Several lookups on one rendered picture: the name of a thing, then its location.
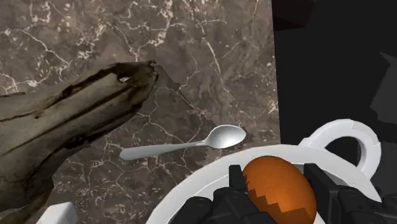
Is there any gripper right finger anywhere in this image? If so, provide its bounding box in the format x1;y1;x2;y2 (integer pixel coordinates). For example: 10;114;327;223
303;163;397;224

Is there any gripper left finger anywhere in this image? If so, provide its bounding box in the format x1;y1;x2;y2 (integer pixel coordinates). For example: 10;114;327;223
169;164;277;224

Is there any brown egg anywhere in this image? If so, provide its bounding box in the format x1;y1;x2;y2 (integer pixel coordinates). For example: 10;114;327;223
242;155;317;224

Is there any silver spoon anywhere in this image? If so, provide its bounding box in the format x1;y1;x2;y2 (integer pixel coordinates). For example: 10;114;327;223
119;124;247;161

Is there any small white block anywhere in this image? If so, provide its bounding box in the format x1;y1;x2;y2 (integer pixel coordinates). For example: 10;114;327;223
36;201;78;224

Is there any weathered driftwood piece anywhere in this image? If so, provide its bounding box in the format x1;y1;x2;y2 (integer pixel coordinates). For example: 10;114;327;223
0;60;159;224

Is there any white cup with handle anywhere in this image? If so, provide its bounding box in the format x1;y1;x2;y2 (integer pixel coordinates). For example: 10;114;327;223
145;118;382;224

